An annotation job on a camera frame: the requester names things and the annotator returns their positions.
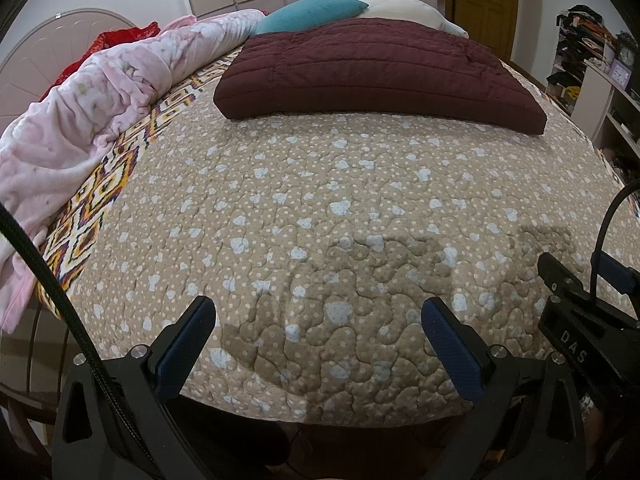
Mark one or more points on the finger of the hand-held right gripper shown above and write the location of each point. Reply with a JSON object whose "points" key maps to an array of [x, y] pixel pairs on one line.
{"points": [[620, 272], [560, 275]]}

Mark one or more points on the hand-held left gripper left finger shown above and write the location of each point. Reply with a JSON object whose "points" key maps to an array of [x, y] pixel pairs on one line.
{"points": [[185, 345]]}

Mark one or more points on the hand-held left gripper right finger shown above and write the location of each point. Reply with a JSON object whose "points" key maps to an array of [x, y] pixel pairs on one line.
{"points": [[455, 355]]}

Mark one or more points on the maroon quilted puffer jacket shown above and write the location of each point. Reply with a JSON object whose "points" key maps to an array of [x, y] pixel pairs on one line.
{"points": [[375, 75]]}

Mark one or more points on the pile of dark clothes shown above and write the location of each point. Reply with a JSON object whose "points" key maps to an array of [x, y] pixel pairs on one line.
{"points": [[582, 25]]}

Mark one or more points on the geometric patterned bedsheet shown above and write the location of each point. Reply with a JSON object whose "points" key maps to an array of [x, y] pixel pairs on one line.
{"points": [[100, 195]]}

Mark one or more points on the white shelf unit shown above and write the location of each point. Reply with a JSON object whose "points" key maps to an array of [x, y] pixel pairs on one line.
{"points": [[597, 95]]}

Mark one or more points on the yellow object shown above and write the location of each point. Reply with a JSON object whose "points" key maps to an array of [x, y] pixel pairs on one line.
{"points": [[572, 93]]}

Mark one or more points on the purple alarm clock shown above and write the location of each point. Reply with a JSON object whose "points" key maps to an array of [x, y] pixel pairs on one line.
{"points": [[620, 74]]}

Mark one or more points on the beige heart-print quilt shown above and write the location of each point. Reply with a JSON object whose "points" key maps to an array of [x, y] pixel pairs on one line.
{"points": [[320, 185]]}

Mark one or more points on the dark table clock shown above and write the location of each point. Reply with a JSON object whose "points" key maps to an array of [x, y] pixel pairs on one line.
{"points": [[626, 52]]}

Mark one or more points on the pink fleece blanket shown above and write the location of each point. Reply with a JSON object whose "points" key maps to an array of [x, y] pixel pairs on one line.
{"points": [[100, 90]]}

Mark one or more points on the wooden door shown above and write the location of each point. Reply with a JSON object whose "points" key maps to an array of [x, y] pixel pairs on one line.
{"points": [[487, 5]]}

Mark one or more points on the white plush seal pillow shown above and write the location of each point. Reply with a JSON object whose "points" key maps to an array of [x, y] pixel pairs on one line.
{"points": [[400, 10]]}

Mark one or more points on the red cloth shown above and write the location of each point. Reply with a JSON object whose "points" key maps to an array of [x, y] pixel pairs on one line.
{"points": [[110, 40]]}

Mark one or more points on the white fan-shaped headboard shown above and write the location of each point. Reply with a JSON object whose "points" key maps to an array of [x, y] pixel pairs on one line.
{"points": [[40, 45]]}

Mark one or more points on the teal pillow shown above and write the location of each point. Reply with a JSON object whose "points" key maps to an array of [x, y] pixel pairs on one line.
{"points": [[310, 12]]}

